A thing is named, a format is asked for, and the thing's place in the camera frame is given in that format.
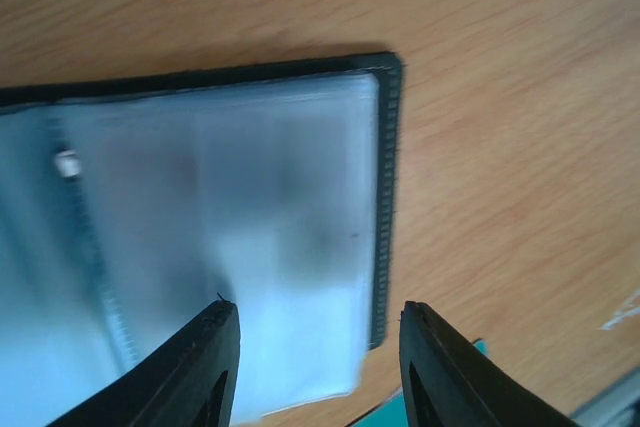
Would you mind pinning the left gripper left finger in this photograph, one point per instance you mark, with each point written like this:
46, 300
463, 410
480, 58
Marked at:
189, 380

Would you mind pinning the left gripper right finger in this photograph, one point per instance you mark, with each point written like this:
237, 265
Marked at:
447, 381

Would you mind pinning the black leather card holder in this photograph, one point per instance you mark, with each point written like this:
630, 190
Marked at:
129, 205

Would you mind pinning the large teal card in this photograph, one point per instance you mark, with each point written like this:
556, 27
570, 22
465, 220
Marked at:
390, 413

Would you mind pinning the aluminium front rail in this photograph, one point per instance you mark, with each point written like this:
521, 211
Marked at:
615, 406

